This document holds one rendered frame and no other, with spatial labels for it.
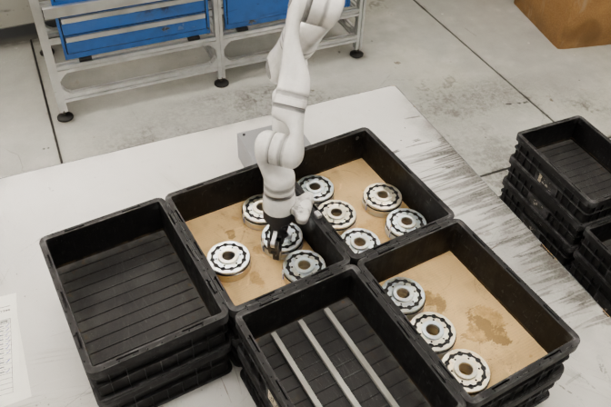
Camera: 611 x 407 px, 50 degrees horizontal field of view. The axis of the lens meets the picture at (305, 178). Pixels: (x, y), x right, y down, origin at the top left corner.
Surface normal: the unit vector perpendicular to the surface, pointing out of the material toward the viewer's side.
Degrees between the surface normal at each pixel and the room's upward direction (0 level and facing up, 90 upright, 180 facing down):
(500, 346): 0
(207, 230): 0
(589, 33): 91
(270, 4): 90
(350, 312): 0
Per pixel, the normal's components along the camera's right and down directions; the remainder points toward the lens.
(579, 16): 0.19, 0.66
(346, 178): 0.03, -0.73
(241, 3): 0.40, 0.62
